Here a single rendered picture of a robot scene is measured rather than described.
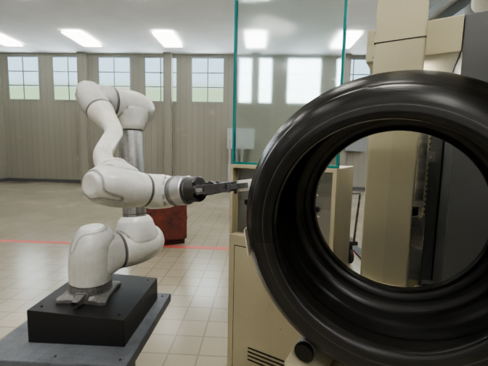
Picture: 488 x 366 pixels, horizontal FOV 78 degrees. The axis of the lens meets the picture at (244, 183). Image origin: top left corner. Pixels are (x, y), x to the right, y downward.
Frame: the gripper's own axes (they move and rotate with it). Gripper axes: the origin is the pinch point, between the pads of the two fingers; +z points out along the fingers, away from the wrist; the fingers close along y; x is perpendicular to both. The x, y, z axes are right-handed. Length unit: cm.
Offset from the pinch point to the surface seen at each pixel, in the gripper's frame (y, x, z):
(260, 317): 64, 72, -37
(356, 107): -12.6, -12.7, 30.0
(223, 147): 874, -105, -582
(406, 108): -12.7, -10.9, 37.5
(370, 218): 28.4, 14.6, 24.9
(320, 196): 69, 11, -2
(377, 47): 28, -35, 31
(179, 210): 244, 39, -251
